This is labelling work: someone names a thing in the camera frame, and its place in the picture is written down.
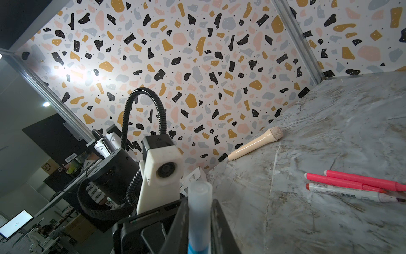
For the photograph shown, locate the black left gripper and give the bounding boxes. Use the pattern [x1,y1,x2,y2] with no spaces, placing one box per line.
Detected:
[112,198,186,254]

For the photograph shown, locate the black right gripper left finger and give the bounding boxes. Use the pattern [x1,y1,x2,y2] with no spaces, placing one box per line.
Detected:
[159,198,189,254]

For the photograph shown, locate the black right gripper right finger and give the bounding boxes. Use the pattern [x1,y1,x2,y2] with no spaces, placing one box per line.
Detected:
[210,199,241,254]

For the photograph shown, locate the white marker pen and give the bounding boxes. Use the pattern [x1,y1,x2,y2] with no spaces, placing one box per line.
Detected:
[306,183,406,203]

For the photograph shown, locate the blue highlighter pen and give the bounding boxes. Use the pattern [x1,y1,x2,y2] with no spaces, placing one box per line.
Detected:
[187,243,211,254]

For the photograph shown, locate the pink highlighter pen lower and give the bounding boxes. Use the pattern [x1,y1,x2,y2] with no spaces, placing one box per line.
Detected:
[304,173,386,193]

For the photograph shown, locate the pink highlighter pen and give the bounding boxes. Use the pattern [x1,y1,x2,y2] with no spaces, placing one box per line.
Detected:
[304,173,386,193]
[324,170,406,192]

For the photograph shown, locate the pink highlighter pen upper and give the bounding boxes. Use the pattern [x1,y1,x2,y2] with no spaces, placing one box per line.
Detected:
[324,170,406,192]

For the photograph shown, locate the white labelled box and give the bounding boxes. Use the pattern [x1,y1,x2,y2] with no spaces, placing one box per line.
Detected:
[179,167,207,197]

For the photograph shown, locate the beige toy microphone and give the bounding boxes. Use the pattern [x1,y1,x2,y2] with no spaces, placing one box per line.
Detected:
[227,127,283,160]

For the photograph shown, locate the computer monitor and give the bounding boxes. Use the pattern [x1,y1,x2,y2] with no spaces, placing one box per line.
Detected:
[1,210,34,239]

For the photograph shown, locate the black corrugated cable hose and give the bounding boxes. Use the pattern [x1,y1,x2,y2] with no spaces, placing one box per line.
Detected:
[77,87,168,221]

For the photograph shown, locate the aluminium corner post left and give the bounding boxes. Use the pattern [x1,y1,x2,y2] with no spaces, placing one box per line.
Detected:
[272,1,325,85]

